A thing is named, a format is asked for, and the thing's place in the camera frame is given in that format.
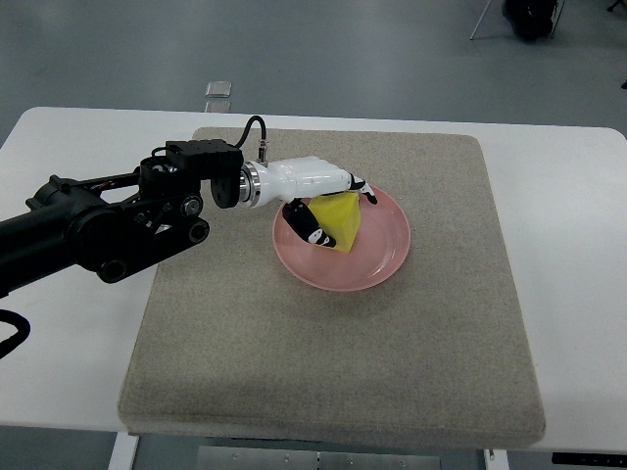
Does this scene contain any dark bag on floor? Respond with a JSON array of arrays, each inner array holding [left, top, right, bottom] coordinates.
[[502, 0, 558, 42]]

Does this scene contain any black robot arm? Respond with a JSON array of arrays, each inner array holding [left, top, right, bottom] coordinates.
[[1, 139, 244, 296]]

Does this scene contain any white table leg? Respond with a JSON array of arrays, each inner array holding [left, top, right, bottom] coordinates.
[[107, 433, 139, 470]]

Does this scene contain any black cable loop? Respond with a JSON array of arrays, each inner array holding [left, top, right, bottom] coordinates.
[[0, 308, 32, 361]]

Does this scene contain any yellow block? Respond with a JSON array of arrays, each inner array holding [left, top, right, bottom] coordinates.
[[309, 192, 362, 253]]

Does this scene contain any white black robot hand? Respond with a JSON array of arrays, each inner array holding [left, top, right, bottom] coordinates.
[[238, 156, 377, 248]]

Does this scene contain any metal table base plate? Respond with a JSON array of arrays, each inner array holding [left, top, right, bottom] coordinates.
[[196, 446, 442, 470]]

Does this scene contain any grey metal stand leg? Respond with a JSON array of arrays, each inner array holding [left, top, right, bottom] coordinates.
[[469, 0, 496, 41]]

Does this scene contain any clear floor outlet cover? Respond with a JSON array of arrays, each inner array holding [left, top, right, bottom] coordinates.
[[205, 80, 232, 99]]

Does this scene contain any beige fabric mat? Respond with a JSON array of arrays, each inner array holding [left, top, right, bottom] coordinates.
[[118, 128, 546, 449]]

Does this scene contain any pink plate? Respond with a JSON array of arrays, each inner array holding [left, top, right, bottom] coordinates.
[[272, 187, 411, 292]]

